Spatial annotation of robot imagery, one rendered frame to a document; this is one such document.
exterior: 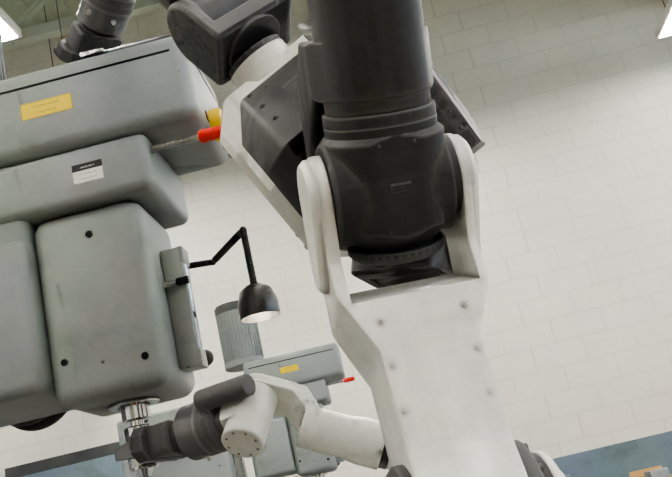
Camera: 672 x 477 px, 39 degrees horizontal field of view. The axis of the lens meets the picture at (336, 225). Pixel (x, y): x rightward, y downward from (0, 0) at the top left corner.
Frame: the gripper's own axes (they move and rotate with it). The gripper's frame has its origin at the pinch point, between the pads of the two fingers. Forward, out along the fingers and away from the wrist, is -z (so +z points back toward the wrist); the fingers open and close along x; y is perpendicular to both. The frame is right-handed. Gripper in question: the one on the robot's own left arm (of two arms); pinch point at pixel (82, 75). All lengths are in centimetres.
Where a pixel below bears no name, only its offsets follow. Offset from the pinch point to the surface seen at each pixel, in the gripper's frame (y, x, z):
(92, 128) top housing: -21.2, -6.4, 1.5
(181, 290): -44.0, 6.8, -14.5
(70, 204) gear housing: -28.4, -9.4, -9.2
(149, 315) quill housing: -49, -1, -15
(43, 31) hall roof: 554, 250, -251
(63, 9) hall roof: 655, 309, -272
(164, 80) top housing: -21.6, 2.9, 12.5
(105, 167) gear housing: -27.2, -5.1, -2.1
